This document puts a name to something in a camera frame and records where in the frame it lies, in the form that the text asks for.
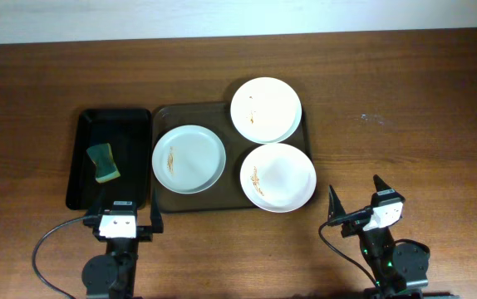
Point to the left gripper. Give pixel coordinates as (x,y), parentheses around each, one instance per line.
(145,232)

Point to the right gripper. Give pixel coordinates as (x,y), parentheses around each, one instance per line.
(336,211)

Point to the green yellow sponge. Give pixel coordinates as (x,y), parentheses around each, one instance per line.
(101,156)

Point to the white plate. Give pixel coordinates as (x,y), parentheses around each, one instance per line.
(278,178)
(266,110)
(188,159)

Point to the white plate top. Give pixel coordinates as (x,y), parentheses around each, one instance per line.
(266,110)

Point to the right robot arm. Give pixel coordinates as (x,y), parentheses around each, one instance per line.
(397,268)

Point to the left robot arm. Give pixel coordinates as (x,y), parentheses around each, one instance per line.
(112,274)

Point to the small black tray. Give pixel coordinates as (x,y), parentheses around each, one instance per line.
(128,132)

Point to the brown plastic serving tray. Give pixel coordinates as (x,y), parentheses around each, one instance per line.
(226,193)

